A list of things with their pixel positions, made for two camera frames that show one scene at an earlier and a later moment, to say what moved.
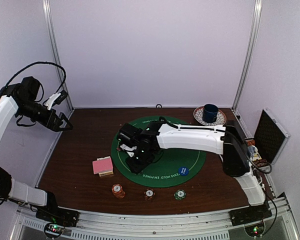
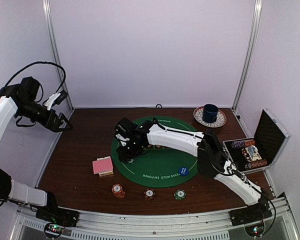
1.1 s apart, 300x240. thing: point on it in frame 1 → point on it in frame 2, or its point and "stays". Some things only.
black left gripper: (54, 125) stays
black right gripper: (137, 167) → (125, 155)
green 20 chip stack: (180, 194) stays
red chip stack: (117, 190) stays
